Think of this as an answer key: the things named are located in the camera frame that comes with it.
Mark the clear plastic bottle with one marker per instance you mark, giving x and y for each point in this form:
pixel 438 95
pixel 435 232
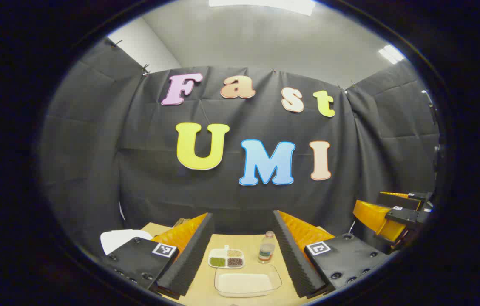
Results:
pixel 266 250

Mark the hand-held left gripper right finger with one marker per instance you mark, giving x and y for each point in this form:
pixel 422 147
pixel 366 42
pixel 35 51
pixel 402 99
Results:
pixel 291 255

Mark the clear tray of white rice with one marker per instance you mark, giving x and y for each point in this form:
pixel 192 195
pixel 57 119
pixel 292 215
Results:
pixel 244 282

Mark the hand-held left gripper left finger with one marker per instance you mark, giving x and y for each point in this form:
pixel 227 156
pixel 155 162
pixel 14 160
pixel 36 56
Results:
pixel 193 255

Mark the ceiling light panel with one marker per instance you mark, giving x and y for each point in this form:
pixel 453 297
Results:
pixel 390 54

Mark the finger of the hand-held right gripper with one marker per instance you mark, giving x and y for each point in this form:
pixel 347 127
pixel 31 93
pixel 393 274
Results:
pixel 397 200
pixel 410 216

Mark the black backdrop cloth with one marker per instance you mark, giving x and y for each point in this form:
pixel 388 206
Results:
pixel 137 170

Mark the white divided bean dish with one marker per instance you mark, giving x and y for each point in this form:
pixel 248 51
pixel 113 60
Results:
pixel 226 257

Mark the white rice cooker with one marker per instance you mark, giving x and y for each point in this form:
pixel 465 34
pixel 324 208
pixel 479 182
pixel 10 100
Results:
pixel 116 240

